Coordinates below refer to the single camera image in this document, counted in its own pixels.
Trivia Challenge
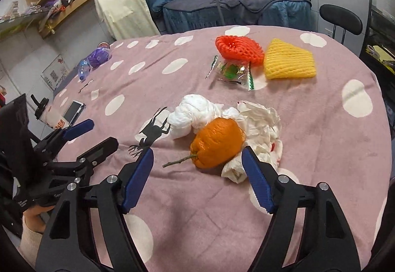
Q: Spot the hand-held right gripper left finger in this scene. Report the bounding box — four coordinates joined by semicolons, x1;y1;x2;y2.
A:
35;147;155;272

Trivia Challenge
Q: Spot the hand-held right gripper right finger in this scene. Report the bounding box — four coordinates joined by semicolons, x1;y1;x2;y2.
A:
241;146;361;272

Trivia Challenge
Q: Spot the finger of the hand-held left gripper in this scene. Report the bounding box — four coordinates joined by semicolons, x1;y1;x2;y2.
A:
73;137;119;180
35;118;95;156

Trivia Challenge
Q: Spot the orange citrus fruit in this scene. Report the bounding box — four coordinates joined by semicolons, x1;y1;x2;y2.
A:
162;117;246;170

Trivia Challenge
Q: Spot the person's left forearm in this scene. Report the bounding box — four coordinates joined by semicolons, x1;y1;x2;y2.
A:
19;224;44;267

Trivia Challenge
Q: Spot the person's left hand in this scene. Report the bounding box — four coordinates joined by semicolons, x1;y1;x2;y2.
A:
21;205;55;234

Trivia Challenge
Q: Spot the smartphone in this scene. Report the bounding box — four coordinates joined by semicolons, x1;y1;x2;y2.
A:
63;100;86;121

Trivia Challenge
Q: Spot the crumpled white paper wrapper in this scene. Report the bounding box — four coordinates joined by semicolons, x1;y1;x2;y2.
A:
221;153;248;184

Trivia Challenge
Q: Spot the milk tea cup with straw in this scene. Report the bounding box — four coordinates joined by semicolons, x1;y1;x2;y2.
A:
30;94;67;131

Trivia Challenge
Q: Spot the clear film with black print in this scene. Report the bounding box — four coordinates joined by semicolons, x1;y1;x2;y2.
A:
129;107;171;156

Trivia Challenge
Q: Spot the small clear water bottle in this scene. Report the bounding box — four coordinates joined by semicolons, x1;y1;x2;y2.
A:
77;59;91;81

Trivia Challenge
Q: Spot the purple bag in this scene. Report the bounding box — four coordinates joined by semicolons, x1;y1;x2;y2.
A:
87;46;112;68

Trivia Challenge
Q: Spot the clear candy wrapper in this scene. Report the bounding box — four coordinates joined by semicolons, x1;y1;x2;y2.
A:
205;55;256;91

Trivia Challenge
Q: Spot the yellow foam fruit net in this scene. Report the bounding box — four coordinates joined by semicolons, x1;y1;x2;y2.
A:
263;38;318;80

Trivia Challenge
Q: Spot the cream cloth over chair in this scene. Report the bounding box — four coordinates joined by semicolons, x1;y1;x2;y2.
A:
93;0;161;41

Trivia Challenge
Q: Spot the red foam fruit net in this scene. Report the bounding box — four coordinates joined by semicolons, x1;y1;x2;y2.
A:
215;35;265;67

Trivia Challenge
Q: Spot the grey massage bed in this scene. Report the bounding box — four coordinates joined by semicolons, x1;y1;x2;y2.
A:
162;0;313;36

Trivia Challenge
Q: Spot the black chair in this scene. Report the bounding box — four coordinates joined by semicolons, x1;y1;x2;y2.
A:
319;4;363;44

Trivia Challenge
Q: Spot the black trolley cart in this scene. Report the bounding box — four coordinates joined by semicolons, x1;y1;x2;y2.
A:
359;0;395;76

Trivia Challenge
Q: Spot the wall notice sheet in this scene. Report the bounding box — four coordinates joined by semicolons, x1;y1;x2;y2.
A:
41;54;72;91

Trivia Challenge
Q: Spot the glass wall shelf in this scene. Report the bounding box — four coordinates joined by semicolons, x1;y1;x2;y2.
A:
0;0;41;36

